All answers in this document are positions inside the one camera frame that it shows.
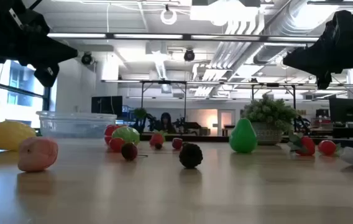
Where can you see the red round toy fruit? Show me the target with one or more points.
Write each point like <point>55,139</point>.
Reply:
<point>327,147</point>

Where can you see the black toy blackberry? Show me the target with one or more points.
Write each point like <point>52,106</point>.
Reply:
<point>190,155</point>

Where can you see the yellow lemon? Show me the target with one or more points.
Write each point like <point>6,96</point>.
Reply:
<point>8,135</point>

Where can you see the green toy pear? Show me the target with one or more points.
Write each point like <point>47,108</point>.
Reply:
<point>242,137</point>

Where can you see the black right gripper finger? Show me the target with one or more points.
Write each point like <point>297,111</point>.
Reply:
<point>313,63</point>
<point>310,51</point>

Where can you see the dark red toy cherry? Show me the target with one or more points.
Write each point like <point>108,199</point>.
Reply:
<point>129,151</point>

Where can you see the small red toy fruit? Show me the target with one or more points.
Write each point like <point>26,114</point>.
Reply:
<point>177,143</point>

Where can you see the small background green plant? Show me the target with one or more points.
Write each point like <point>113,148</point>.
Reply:
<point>140,112</point>

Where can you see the black metal background frame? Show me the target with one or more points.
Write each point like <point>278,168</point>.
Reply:
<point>273,84</point>
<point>164,82</point>

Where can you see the black aluminium table frame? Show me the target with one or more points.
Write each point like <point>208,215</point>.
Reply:
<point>207,138</point>

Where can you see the light green toy fruit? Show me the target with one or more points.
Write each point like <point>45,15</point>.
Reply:
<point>126,134</point>

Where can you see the clear plastic tupperware container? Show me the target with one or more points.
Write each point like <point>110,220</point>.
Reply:
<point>71,124</point>

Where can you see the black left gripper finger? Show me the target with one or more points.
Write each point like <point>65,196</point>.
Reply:
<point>58,46</point>
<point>56,57</point>

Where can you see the pink toy peach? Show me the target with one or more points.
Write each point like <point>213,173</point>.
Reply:
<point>36,154</point>

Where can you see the person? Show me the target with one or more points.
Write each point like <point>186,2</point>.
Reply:
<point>165,123</point>

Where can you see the potted artificial green plant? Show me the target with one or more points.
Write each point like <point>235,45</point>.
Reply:
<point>268,113</point>

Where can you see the black overhead beam with lights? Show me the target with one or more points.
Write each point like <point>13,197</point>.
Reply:
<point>187,36</point>

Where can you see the red toy strawberry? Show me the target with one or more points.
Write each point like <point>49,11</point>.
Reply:
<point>157,139</point>
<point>307,146</point>

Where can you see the small dark toy berry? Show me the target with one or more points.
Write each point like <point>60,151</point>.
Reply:
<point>158,146</point>

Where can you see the black computer monitor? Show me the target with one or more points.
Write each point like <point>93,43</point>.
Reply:
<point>106,105</point>
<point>346,110</point>

